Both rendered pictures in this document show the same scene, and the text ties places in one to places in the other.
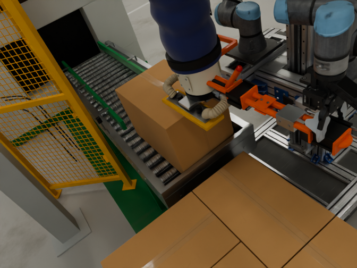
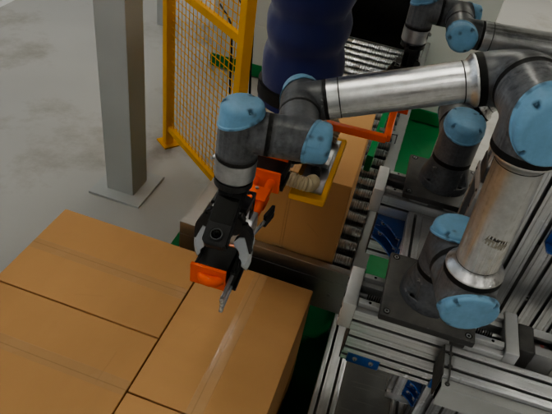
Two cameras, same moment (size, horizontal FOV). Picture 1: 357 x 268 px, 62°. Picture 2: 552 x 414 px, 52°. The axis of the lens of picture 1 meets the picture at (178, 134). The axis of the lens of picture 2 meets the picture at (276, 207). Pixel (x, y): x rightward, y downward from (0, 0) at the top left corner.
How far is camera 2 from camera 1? 0.93 m
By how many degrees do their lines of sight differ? 25
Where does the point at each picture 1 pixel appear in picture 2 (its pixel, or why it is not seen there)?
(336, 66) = (217, 167)
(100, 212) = (169, 203)
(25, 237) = (97, 148)
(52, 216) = (119, 147)
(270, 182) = (272, 342)
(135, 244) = (102, 231)
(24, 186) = (120, 86)
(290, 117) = not seen: hidden behind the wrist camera
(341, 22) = (223, 116)
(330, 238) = not seen: outside the picture
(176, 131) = not seen: hidden behind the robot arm
